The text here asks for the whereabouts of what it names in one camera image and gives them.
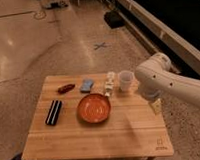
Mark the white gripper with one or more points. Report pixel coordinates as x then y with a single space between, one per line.
151 95

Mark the orange ceramic bowl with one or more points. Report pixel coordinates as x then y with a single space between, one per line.
94 108

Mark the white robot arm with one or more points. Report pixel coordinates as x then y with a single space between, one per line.
155 77

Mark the translucent plastic cup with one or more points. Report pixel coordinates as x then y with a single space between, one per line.
126 79

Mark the white plastic bottle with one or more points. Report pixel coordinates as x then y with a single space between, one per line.
109 84

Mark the blue sponge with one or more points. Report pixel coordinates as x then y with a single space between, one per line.
87 85

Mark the wooden folding table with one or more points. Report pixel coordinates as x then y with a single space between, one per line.
131 130

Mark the dark red sausage toy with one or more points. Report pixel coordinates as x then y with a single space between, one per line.
66 88

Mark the black bag on floor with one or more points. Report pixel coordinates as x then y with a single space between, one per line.
113 19

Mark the black striped eyeglass case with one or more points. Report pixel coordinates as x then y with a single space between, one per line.
53 113

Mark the grey equipment on floor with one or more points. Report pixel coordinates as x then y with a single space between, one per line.
50 4

